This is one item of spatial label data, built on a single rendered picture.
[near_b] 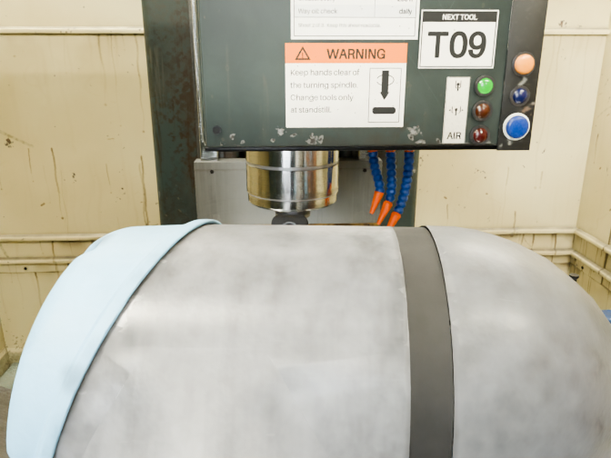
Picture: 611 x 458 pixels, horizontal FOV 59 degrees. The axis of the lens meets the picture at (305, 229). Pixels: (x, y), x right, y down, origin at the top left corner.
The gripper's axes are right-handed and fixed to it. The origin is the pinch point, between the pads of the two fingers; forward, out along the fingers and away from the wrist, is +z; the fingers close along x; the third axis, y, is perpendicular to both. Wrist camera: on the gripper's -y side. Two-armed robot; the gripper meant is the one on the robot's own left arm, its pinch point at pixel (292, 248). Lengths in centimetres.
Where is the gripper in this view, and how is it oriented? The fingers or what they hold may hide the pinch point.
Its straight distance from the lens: 81.1
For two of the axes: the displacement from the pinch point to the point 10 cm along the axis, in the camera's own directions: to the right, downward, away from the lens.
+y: 0.0, 9.4, 3.4
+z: -0.2, -3.4, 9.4
